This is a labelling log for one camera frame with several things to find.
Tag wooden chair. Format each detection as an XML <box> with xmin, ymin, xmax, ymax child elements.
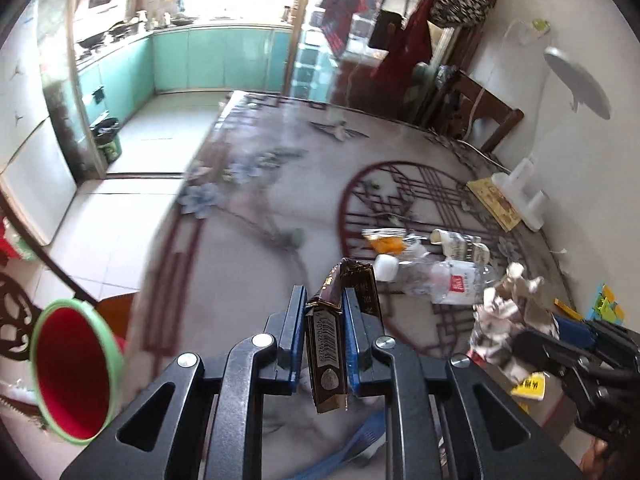
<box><xmin>435</xmin><ymin>70</ymin><xmax>524</xmax><ymax>154</ymax></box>

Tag black kitchen trash can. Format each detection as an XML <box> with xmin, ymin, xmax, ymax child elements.
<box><xmin>91</xmin><ymin>117</ymin><xmax>122</xmax><ymax>165</ymax></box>

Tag crushed white printed carton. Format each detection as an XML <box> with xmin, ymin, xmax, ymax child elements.
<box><xmin>430</xmin><ymin>229</ymin><xmax>490</xmax><ymax>264</ymax></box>

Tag dark brown cigarette pack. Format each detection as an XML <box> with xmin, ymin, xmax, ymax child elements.
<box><xmin>304</xmin><ymin>258</ymin><xmax>382</xmax><ymax>414</ymax></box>

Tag white refrigerator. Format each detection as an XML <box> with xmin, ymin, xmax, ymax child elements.
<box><xmin>1</xmin><ymin>0</ymin><xmax>77</xmax><ymax>246</ymax></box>

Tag orange snack wrapper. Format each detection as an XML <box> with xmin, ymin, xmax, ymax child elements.
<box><xmin>361</xmin><ymin>228</ymin><xmax>408</xmax><ymax>256</ymax></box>

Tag green red trash bin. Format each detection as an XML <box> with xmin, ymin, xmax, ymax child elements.
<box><xmin>29</xmin><ymin>299</ymin><xmax>126</xmax><ymax>445</ymax></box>

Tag red hanging clothes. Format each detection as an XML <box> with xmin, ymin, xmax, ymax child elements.
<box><xmin>372</xmin><ymin>0</ymin><xmax>435</xmax><ymax>93</ymax></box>

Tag yellow white paper box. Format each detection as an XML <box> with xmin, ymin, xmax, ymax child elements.
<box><xmin>510</xmin><ymin>372</ymin><xmax>547</xmax><ymax>402</ymax></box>

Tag printed newspaper ball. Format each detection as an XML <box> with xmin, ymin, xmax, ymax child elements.
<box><xmin>470</xmin><ymin>262</ymin><xmax>560</xmax><ymax>385</ymax></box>

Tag white desk lamp base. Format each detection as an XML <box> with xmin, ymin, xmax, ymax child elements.
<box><xmin>490</xmin><ymin>154</ymin><xmax>549</xmax><ymax>232</ymax></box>

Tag teal kitchen cabinets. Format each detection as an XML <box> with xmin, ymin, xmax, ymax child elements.
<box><xmin>77</xmin><ymin>25</ymin><xmax>291</xmax><ymax>124</ymax></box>

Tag clear plastic water bottle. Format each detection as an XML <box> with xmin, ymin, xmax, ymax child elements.
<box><xmin>373</xmin><ymin>255</ymin><xmax>498</xmax><ymax>307</ymax></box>

